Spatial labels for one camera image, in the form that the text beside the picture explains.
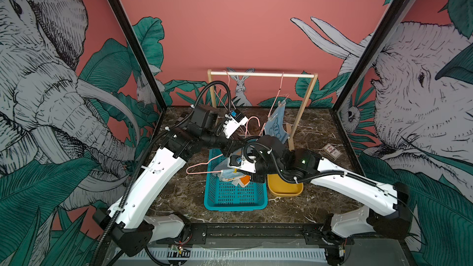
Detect small card box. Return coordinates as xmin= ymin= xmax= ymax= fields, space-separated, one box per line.
xmin=322 ymin=144 xmax=342 ymax=160

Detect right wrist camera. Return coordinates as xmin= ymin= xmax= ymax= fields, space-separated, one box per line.
xmin=227 ymin=155 xmax=256 ymax=174

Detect white orange lion towel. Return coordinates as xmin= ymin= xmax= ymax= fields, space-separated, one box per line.
xmin=232 ymin=176 xmax=251 ymax=188

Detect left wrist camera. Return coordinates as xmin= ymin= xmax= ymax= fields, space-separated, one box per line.
xmin=223 ymin=109 xmax=248 ymax=139

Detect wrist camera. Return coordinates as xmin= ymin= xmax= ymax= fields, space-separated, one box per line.
xmin=223 ymin=109 xmax=248 ymax=139
xmin=227 ymin=155 xmax=256 ymax=174

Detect teal plastic basket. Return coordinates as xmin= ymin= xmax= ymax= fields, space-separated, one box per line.
xmin=204 ymin=147 xmax=269 ymax=212

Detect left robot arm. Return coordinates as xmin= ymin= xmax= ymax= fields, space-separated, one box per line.
xmin=90 ymin=81 xmax=246 ymax=266

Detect wooden clothes rack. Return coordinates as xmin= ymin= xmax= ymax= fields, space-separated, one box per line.
xmin=207 ymin=69 xmax=318 ymax=150

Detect blue towel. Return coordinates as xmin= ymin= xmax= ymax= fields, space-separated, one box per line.
xmin=213 ymin=158 xmax=245 ymax=182
xmin=264 ymin=102 xmax=289 ymax=144

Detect yellow plastic tray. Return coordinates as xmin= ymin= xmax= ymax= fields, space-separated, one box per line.
xmin=267 ymin=174 xmax=304 ymax=197

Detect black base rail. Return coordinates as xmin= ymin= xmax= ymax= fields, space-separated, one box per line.
xmin=154 ymin=222 xmax=348 ymax=246

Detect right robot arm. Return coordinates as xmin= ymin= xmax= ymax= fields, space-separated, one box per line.
xmin=239 ymin=135 xmax=413 ymax=240

